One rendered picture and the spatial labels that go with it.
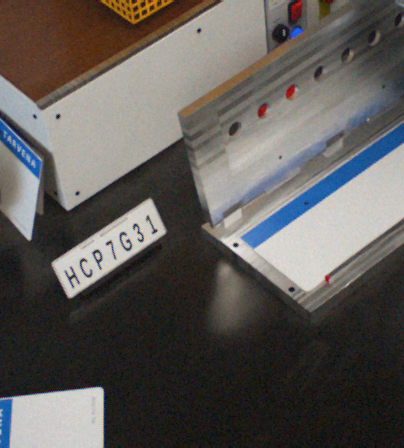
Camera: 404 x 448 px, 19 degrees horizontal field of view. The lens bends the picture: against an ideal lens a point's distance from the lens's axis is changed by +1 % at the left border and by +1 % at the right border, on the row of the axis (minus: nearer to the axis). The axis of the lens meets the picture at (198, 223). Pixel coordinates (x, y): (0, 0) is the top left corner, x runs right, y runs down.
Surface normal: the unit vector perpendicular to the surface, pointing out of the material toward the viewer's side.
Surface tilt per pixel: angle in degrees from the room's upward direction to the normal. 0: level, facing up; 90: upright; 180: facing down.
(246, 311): 0
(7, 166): 69
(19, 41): 0
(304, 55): 81
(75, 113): 90
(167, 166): 0
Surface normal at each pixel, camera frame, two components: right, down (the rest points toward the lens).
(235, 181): 0.61, 0.40
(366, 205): -0.10, -0.68
